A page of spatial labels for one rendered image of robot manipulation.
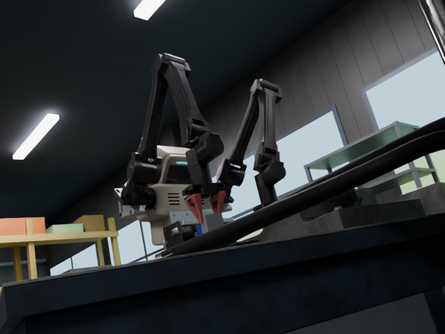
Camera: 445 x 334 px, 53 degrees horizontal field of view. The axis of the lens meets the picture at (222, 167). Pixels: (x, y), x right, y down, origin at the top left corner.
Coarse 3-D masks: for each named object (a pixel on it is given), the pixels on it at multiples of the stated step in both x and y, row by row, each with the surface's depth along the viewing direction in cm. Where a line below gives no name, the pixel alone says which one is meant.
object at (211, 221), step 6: (204, 216) 115; (210, 216) 115; (216, 216) 116; (204, 222) 115; (210, 222) 115; (216, 222) 115; (222, 222) 116; (198, 228) 119; (204, 228) 115; (210, 228) 114; (198, 234) 120
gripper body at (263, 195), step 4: (260, 188) 143; (264, 188) 143; (268, 188) 143; (272, 188) 144; (260, 192) 143; (264, 192) 142; (268, 192) 142; (272, 192) 142; (260, 196) 143; (264, 196) 142; (268, 196) 142; (272, 196) 142; (276, 196) 143; (260, 200) 144; (264, 200) 142; (268, 200) 141; (272, 200) 141; (276, 200) 142; (260, 204) 140; (264, 204) 139; (268, 204) 140; (256, 208) 142; (260, 208) 140
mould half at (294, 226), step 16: (368, 192) 115; (320, 208) 105; (352, 208) 93; (368, 208) 95; (384, 208) 97; (400, 208) 99; (416, 208) 102; (272, 224) 111; (288, 224) 105; (304, 224) 100; (320, 224) 96; (336, 224) 91; (352, 224) 91; (368, 224) 93
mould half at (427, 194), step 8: (432, 184) 120; (440, 184) 119; (408, 192) 124; (416, 192) 123; (424, 192) 121; (432, 192) 120; (440, 192) 118; (400, 200) 126; (424, 200) 121; (432, 200) 119; (440, 200) 118; (424, 208) 121; (432, 208) 119; (440, 208) 118
